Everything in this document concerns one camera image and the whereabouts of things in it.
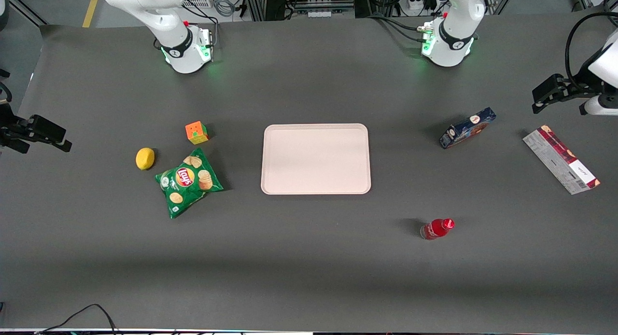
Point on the orange green puzzle cube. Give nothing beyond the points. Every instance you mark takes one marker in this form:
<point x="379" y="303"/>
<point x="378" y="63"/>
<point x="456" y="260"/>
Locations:
<point x="196" y="132"/>

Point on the dark grey table mat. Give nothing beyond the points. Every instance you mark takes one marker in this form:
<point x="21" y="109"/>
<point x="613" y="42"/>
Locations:
<point x="309" y="258"/>

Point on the white power strip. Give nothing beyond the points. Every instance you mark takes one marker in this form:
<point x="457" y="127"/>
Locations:
<point x="419" y="3"/>

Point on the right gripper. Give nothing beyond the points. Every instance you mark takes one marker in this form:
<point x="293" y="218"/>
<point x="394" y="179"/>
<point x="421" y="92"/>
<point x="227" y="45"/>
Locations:
<point x="10" y="131"/>

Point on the pale pink plastic tray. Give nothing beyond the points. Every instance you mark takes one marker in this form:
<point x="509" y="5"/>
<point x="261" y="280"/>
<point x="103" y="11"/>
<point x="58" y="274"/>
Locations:
<point x="316" y="159"/>

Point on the red drink bottle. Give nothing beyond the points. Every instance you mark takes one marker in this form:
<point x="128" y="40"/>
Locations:
<point x="437" y="229"/>

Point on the green Lay's chips bag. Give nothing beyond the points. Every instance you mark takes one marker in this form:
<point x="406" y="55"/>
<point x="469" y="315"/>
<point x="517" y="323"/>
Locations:
<point x="189" y="183"/>

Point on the yellow lemon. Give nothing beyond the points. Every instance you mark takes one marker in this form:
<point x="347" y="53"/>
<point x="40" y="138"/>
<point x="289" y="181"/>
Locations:
<point x="145" y="158"/>

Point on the red cookie box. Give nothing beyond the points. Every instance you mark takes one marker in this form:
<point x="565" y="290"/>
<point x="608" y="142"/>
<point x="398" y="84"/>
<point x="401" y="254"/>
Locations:
<point x="560" y="159"/>

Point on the blue cookie box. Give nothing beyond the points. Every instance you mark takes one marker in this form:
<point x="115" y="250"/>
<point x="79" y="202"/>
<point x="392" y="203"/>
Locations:
<point x="467" y="128"/>

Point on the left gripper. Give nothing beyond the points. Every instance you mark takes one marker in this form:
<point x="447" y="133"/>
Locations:
<point x="581" y="88"/>

